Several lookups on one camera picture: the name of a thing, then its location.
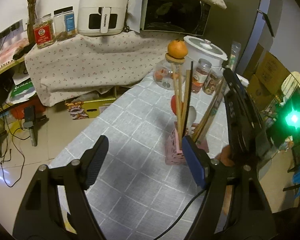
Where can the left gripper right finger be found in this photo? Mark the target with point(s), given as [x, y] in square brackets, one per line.
[197, 160]

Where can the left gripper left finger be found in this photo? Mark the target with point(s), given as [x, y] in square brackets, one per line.
[92, 161]

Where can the pink perforated utensil holder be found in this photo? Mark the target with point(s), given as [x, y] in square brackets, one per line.
[173, 154]

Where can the disposable chopsticks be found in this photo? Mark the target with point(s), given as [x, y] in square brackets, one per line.
[206, 121]

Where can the white plastic spoon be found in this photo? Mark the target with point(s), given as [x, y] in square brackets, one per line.
[192, 114]

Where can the red plastic spoon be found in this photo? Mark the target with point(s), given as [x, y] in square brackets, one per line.
[173, 105]

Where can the wooden chopstick short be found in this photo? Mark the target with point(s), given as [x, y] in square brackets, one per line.
[182, 117]

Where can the wooden chopstick pair member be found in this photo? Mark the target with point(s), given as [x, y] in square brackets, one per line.
[180, 87]

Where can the person's left hand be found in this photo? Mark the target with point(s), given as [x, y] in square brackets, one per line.
[225, 158]

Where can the yellow lion printed box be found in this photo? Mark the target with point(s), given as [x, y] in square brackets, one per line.
[88, 109]

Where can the grey checked tablecloth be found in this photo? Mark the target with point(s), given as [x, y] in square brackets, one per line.
[136, 194]

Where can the jar of dried fruit rings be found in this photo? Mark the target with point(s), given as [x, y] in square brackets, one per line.
[212, 81]

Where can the jar with orange label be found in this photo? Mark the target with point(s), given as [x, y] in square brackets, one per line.
[200, 74]

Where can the round glass jar wooden lid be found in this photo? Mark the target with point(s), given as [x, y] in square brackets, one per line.
[168, 70]

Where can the floral cloth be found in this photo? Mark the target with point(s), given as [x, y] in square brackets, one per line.
[79, 65]

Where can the white rice cooker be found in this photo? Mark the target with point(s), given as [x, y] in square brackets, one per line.
[202, 49]

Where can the orange on jar lid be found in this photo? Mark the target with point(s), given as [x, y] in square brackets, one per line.
[177, 49]

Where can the red label jar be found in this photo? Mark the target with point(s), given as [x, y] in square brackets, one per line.
[44, 33]

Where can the clear jar black lid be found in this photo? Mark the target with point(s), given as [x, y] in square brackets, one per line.
[64, 23]

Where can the black microwave oven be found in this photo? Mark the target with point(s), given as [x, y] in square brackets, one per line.
[175, 16]

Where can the white air fryer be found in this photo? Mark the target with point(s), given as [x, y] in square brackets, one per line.
[101, 17]

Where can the dried twig bundle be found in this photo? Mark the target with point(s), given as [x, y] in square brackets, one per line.
[31, 7]

